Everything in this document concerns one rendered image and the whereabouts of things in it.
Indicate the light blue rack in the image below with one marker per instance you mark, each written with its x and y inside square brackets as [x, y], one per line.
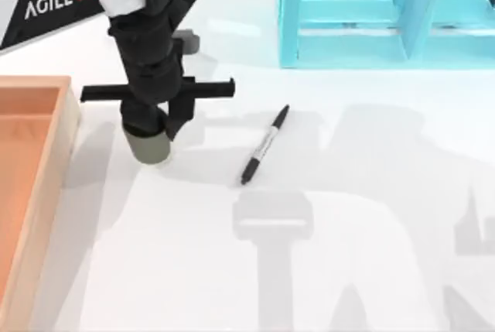
[348, 18]

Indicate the grey cylindrical cup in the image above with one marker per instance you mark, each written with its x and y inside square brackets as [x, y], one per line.
[149, 148]

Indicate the pale grey rounded box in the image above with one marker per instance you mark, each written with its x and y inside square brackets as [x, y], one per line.
[189, 41]

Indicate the shallow salmon-coloured box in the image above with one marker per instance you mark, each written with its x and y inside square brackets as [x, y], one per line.
[27, 177]

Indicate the black marker pen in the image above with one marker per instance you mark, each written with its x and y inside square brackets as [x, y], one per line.
[265, 144]

